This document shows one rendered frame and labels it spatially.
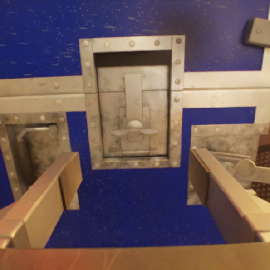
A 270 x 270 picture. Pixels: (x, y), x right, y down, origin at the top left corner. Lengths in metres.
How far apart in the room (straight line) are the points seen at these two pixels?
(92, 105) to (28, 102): 0.08
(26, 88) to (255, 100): 0.30
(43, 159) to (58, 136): 0.05
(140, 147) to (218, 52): 0.16
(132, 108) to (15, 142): 0.18
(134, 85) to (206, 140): 0.13
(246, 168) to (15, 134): 0.33
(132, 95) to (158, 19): 0.09
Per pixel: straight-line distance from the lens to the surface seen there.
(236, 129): 0.30
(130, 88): 0.26
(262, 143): 1.33
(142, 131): 0.25
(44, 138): 0.31
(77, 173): 0.16
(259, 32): 0.28
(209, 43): 0.27
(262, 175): 0.31
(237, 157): 0.31
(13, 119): 0.31
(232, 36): 0.28
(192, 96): 0.26
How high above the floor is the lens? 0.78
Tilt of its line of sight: 1 degrees down
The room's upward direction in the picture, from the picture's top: 88 degrees clockwise
